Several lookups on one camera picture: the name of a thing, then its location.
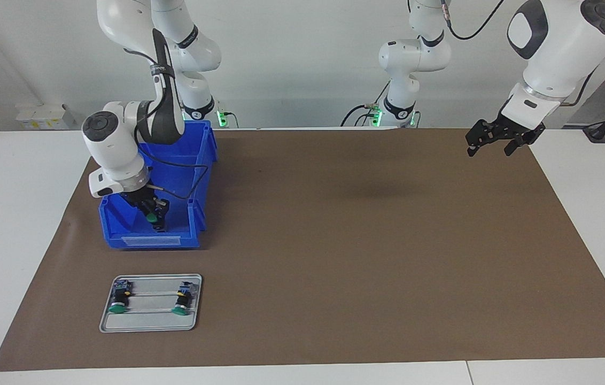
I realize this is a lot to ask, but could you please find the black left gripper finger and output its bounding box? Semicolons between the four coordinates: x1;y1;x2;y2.
505;126;546;157
466;120;495;158

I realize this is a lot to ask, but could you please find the blue plastic storage bin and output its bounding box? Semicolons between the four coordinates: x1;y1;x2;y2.
98;120;219;250

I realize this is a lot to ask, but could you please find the silver metal tray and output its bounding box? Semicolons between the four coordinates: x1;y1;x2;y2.
99;274;203;333

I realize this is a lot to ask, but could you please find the white junction box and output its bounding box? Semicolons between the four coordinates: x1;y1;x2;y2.
15;103;80;130

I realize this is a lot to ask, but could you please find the brown table mat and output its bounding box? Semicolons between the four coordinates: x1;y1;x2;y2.
0;127;605;372

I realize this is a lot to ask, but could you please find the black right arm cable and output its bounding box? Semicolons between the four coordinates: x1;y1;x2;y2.
123;48;210;201

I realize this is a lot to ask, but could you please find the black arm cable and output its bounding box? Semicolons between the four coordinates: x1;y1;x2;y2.
439;0;605;107
123;48;210;201

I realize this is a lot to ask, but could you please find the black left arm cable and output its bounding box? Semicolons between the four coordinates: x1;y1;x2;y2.
439;0;605;107

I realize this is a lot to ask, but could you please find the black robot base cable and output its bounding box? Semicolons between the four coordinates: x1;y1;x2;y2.
340;80;391;128

